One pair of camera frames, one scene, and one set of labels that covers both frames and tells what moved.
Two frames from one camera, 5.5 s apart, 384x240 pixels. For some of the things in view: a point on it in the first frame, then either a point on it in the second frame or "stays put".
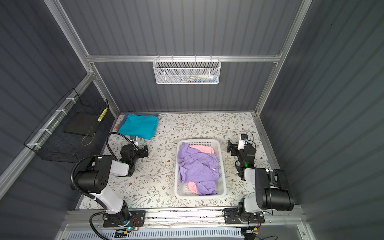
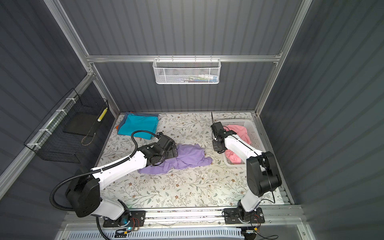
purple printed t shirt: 195,167 -> 189,156
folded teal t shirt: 141,126 stays put
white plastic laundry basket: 200,171 -> 256,140
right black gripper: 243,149 -> 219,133
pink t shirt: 192,185 -> 241,132
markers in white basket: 200,78 stays put
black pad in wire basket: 83,123 stays put
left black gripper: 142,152 -> 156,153
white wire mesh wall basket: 186,71 stays put
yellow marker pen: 102,115 stays put
